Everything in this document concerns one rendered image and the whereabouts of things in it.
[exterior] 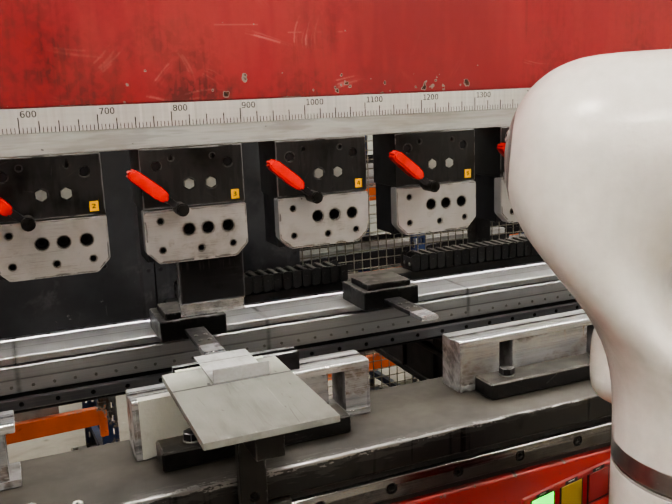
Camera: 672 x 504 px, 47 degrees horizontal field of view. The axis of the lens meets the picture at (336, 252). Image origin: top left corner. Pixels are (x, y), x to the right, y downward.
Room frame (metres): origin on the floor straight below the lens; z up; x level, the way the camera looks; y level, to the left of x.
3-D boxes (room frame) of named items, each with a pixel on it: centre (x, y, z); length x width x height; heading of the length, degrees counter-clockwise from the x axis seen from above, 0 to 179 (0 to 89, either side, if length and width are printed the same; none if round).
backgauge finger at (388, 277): (1.47, -0.12, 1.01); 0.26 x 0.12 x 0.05; 23
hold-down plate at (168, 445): (1.12, 0.13, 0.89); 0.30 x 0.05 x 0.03; 113
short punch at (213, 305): (1.16, 0.19, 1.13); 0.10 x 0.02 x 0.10; 113
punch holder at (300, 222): (1.23, 0.03, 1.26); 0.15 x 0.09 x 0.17; 113
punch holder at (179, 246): (1.15, 0.22, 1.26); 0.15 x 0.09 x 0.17; 113
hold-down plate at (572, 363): (1.34, -0.39, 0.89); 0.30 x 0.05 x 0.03; 113
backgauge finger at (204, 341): (1.31, 0.25, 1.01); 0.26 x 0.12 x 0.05; 23
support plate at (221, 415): (1.02, 0.14, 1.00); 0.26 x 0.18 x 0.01; 23
